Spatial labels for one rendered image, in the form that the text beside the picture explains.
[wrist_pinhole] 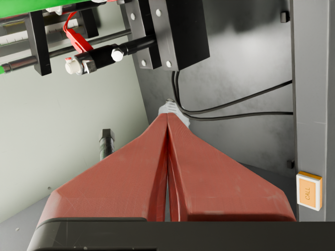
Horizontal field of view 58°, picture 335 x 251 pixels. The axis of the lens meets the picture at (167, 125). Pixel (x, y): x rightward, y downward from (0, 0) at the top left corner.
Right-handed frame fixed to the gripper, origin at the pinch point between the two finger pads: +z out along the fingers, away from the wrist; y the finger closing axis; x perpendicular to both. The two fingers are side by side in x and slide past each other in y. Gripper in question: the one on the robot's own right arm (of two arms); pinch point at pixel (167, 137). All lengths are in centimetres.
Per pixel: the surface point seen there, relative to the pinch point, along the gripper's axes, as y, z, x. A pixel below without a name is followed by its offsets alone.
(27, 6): 9.8, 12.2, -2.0
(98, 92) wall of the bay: 17, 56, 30
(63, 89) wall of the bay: 24, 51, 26
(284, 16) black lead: -17.9, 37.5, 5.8
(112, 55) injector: 7.6, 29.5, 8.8
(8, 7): 10.7, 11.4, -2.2
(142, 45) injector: 3.8, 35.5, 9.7
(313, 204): -20.0, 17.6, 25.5
